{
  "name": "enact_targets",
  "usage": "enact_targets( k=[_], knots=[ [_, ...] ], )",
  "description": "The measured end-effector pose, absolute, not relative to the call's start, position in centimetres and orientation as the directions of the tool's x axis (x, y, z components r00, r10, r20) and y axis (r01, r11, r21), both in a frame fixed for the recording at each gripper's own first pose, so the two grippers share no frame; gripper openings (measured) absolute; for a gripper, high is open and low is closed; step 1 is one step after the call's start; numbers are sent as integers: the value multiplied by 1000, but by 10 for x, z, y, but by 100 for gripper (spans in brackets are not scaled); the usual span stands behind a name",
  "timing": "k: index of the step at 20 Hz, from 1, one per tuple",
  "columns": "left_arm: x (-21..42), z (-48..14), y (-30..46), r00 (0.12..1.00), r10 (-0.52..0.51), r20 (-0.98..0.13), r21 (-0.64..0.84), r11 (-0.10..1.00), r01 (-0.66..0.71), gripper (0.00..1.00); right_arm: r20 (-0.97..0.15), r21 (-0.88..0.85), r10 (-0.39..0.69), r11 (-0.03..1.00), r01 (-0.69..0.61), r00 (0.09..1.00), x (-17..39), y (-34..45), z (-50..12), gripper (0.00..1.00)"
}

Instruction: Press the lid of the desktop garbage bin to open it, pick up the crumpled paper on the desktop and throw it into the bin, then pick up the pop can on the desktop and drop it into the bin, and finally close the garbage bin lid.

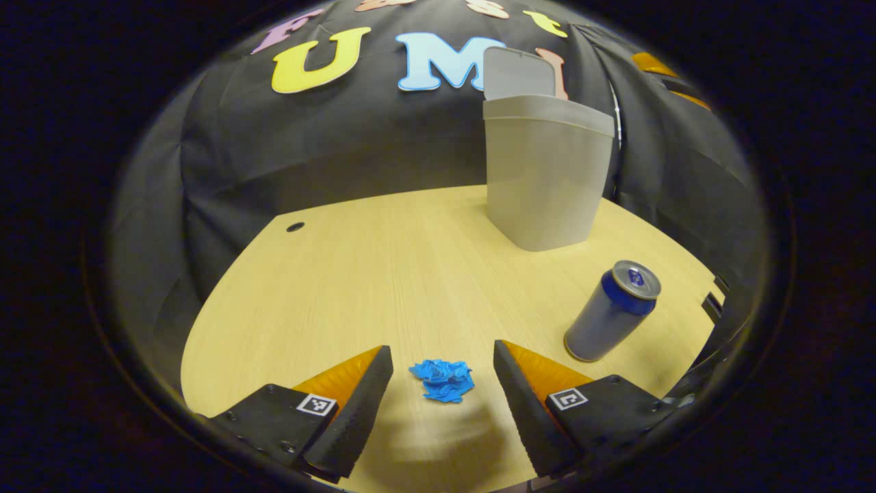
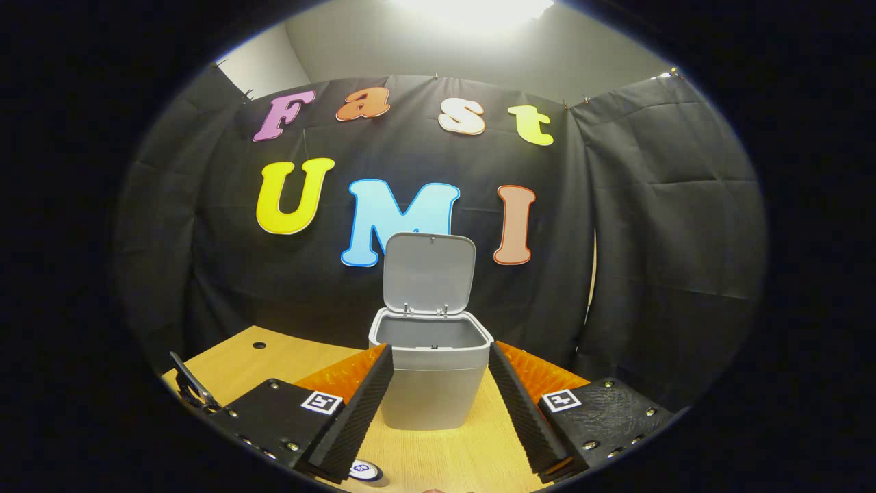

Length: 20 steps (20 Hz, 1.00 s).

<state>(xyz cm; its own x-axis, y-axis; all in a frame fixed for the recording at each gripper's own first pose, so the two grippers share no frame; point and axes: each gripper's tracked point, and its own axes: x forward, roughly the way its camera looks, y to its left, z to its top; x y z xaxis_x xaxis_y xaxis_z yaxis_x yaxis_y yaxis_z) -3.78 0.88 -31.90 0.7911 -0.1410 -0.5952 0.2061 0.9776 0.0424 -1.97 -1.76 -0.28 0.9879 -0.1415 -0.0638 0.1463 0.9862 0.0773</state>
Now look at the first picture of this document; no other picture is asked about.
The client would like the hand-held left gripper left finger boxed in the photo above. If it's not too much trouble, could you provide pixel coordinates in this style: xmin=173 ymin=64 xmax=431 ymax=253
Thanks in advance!
xmin=195 ymin=345 xmax=394 ymax=480

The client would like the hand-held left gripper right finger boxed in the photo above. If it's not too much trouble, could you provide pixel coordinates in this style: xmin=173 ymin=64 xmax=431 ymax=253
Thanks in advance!
xmin=493 ymin=340 xmax=685 ymax=479

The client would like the blue paper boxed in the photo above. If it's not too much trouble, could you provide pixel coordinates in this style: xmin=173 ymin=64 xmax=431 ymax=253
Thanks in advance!
xmin=409 ymin=359 xmax=476 ymax=404

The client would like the blue grey pop can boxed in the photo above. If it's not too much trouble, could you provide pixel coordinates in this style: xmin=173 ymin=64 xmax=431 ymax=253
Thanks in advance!
xmin=564 ymin=260 xmax=662 ymax=362

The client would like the grey desktop garbage bin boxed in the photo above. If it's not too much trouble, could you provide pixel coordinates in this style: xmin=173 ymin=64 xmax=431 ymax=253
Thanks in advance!
xmin=482 ymin=47 xmax=615 ymax=252

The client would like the wooden desktop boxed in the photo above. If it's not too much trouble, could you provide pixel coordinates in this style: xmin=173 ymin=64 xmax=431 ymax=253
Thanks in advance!
xmin=180 ymin=185 xmax=726 ymax=493

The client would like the black backdrop cloth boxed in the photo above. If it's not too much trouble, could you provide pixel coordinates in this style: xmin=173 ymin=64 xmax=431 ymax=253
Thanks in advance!
xmin=109 ymin=0 xmax=771 ymax=398

